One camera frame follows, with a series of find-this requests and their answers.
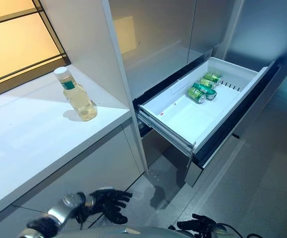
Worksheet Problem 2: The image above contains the white fridge drawer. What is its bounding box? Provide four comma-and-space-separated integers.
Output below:
137, 57, 281, 187

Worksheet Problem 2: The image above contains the white counter cabinet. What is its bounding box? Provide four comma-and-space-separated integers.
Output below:
0, 0, 149, 225

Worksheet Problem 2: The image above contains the silver fridge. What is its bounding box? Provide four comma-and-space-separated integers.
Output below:
108, 0, 287, 189

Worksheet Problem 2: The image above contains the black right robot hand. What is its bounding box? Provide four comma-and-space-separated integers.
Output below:
177, 213, 216, 234

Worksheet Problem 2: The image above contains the black framed window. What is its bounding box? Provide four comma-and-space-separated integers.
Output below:
0, 0, 68, 87

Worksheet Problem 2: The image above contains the green drink can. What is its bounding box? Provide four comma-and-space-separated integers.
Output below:
204, 72, 222, 84
198, 77, 218, 90
187, 87, 207, 104
192, 82, 217, 101

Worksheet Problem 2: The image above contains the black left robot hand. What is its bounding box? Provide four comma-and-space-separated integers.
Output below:
91, 188, 133, 225

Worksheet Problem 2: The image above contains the grey robot torso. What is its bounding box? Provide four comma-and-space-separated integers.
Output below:
56, 227, 199, 238

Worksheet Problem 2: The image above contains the yellow drink bottle white cap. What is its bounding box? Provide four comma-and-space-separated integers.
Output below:
54, 66, 98, 122

